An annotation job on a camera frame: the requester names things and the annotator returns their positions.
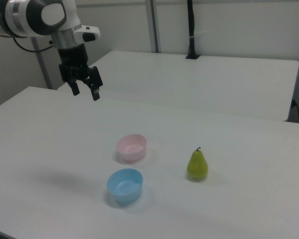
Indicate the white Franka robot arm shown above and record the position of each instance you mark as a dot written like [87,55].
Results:
[27,17]

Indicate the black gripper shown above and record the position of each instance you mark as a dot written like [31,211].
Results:
[73,61]

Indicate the grey wall partition post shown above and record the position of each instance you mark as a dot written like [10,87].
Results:
[153,25]

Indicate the white table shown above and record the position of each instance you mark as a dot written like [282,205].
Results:
[196,82]

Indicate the black camera stand pole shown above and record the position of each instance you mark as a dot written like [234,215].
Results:
[191,30]

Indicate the pink plastic bowl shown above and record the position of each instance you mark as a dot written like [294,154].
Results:
[131,148]

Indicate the blue plastic bowl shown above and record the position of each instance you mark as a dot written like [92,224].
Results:
[124,185]

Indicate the green pear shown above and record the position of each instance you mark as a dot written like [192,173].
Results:
[197,165]

